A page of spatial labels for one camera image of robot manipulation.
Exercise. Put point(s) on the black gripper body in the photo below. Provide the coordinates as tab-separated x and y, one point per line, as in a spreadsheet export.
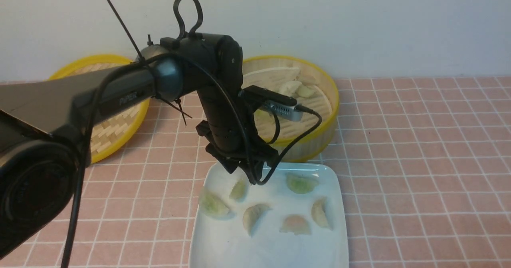
226	138

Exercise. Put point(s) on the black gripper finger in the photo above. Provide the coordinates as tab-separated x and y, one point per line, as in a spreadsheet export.
229	164
252	171

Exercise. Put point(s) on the small green dumpling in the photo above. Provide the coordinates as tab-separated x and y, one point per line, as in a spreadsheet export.
239	190

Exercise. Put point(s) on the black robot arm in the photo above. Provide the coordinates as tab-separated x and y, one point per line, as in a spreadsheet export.
45	148

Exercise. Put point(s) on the green dumpling plate left edge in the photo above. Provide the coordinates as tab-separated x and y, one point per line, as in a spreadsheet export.
212	205

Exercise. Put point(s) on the beige dumpling plate centre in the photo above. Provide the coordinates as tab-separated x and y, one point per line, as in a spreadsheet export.
251	215

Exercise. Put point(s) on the beige dumpling plate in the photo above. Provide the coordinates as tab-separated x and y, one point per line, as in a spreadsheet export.
319	214
251	215

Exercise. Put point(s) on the green dumpling plate top right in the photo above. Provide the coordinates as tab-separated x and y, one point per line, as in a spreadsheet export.
299	184

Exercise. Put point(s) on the white square plate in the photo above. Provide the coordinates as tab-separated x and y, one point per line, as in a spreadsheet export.
223	242

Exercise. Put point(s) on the pinkish dumpling plate front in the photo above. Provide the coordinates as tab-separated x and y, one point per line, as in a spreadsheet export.
295	224

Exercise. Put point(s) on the beige dumpling plate right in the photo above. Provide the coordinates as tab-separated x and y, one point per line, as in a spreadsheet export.
319	214

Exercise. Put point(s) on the white dumpling in steamer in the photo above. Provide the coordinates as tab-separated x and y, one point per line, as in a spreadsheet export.
289	88

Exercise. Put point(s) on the yellow rimmed bamboo steamer basket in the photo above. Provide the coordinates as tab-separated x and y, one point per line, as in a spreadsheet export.
270	72

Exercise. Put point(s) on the pale green dumpling steamer right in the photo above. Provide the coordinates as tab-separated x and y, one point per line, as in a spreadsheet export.
305	91

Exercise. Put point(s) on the beige dumpling steamer back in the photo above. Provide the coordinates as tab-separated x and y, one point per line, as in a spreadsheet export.
306	79

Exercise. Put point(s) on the yellow rimmed bamboo steamer lid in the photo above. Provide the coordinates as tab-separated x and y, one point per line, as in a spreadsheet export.
110	135

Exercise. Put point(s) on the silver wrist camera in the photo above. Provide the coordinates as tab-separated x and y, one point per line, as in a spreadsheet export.
259	98

